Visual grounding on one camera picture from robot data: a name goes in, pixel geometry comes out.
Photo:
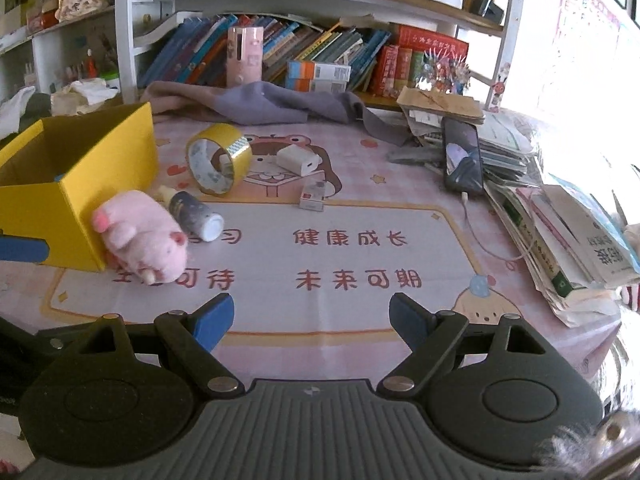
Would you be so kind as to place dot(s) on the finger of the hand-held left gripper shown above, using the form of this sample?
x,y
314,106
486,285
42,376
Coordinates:
x,y
25,249

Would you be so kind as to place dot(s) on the yellow cardboard box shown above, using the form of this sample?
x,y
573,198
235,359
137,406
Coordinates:
x,y
125,160

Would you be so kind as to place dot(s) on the pink plush pig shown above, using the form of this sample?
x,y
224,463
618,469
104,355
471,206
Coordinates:
x,y
140,230

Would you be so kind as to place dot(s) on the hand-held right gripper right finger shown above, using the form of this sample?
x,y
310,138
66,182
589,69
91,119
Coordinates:
x,y
407,321

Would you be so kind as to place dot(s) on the colourful acrylic figure stand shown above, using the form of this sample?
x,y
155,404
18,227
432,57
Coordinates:
x,y
442,72

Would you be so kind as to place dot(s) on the brown cardboard envelope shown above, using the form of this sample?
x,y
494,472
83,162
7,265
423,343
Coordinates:
x,y
440,102

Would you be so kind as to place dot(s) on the white side shelf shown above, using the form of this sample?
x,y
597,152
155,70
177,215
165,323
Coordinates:
x,y
45,55

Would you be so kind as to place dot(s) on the orange blue white carton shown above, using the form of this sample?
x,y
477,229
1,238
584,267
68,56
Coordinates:
x,y
312,86
320,70

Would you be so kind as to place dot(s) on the dark bottle with white cap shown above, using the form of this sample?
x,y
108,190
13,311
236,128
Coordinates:
x,y
192,212

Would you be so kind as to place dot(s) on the small white red-label box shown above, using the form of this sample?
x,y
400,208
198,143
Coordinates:
x,y
312,196

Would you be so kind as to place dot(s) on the white crumpled cloth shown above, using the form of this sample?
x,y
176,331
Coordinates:
x,y
14,105

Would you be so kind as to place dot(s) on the grey purple cloth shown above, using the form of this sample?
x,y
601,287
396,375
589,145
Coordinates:
x,y
280,102

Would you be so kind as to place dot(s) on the small red figure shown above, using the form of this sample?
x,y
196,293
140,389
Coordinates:
x,y
90,64

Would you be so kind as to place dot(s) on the red hardcover books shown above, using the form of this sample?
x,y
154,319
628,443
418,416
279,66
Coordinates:
x,y
400,67

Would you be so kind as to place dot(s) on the white bookshelf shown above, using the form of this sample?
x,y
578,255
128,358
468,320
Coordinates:
x,y
125,20

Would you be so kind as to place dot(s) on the pink printed table mat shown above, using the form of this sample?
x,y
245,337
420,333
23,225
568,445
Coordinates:
x,y
350,260

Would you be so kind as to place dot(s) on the grey fluffy cloth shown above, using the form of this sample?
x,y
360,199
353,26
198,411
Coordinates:
x,y
585,447

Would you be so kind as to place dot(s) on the row of colourful books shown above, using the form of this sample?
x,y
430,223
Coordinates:
x,y
200,50

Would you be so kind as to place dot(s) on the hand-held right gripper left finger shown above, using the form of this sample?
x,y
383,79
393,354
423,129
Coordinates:
x,y
215,321

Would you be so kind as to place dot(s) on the white charger adapter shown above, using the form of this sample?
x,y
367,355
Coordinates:
x,y
297,159

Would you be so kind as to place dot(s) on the small black box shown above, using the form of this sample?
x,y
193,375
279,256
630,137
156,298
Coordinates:
x,y
486,6

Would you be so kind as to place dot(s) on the wall poster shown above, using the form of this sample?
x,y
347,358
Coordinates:
x,y
590,15

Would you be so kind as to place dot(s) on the black smartphone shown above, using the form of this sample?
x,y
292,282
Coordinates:
x,y
462,155

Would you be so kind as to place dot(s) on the beige plastic bag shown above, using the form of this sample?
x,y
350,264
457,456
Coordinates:
x,y
85,94

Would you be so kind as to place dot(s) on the yellow packing tape roll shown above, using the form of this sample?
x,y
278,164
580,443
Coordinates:
x,y
235,146

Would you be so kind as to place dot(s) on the stack of papers and booklets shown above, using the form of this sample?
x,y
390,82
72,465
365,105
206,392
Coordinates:
x,y
555,230

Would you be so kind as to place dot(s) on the small cream bottle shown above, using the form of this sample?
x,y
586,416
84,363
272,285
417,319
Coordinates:
x,y
166,194

